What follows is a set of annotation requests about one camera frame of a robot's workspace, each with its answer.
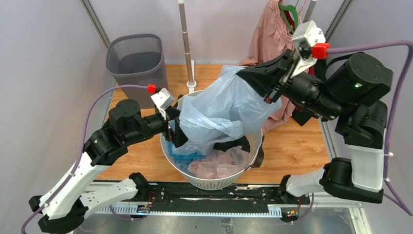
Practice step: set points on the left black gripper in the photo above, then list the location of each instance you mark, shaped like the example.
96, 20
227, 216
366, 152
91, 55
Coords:
179, 135

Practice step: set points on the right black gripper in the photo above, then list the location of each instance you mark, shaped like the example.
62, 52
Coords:
272, 78

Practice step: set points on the white slotted laundry basket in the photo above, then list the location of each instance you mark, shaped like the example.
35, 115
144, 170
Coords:
255, 141

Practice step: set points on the light blue plastic bag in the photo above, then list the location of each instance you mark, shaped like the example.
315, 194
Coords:
222, 109

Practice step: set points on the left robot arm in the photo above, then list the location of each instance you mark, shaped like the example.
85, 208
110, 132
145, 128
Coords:
67, 205

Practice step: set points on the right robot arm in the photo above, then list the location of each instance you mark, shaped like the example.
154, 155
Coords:
352, 97

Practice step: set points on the grey mesh trash bin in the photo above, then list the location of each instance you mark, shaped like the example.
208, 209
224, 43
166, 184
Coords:
138, 60

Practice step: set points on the bright blue plastic bag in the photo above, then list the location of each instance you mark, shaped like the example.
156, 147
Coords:
182, 161

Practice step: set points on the pink hanging garment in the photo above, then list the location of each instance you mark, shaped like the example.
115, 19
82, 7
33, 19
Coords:
270, 38

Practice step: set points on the pink plastic bag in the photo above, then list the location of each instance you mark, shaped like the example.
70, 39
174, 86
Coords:
218, 164

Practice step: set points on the black garment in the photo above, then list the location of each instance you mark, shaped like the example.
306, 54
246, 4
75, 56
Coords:
318, 71

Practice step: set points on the white rack base foot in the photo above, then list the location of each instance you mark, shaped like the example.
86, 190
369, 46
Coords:
191, 83

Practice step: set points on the dark red garment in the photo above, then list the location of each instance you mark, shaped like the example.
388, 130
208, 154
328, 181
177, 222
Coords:
300, 115

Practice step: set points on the black plastic bag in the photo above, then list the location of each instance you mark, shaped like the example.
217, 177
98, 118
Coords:
224, 146

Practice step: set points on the green clothes hanger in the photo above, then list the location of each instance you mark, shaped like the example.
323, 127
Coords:
290, 16

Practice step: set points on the silver clothes rack pole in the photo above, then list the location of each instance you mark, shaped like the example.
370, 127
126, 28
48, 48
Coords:
181, 5

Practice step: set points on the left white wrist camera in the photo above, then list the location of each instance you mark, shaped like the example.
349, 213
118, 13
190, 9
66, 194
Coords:
162, 101

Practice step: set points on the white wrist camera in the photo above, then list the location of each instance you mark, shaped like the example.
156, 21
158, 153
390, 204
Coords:
162, 101
306, 36

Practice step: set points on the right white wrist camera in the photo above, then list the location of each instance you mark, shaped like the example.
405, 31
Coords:
306, 36

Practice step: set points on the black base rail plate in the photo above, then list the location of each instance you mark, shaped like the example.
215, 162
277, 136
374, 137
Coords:
236, 198

